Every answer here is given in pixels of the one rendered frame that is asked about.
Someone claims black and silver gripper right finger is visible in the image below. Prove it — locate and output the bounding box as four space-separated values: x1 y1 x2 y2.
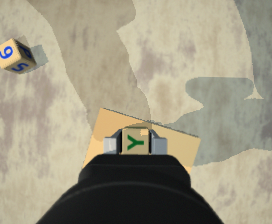
149 129 167 155

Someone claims beige wooden block with blue numbers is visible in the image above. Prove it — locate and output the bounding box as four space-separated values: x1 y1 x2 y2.
0 38 36 74

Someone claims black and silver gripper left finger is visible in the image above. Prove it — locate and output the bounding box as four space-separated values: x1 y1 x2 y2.
103 129 123 154

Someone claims tan square mat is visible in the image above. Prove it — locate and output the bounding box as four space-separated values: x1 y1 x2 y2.
82 108 201 174

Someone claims tan block with green letter y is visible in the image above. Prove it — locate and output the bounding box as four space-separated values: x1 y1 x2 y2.
122 126 149 154

